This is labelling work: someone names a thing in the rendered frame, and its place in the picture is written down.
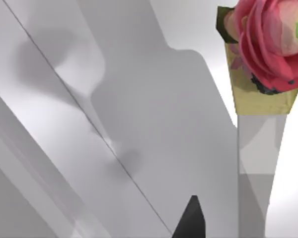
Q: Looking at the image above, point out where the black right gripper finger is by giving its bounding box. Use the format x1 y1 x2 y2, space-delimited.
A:
172 195 206 238

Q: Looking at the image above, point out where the pink flower in yellow pot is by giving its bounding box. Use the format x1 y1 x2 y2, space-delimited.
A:
215 0 298 116

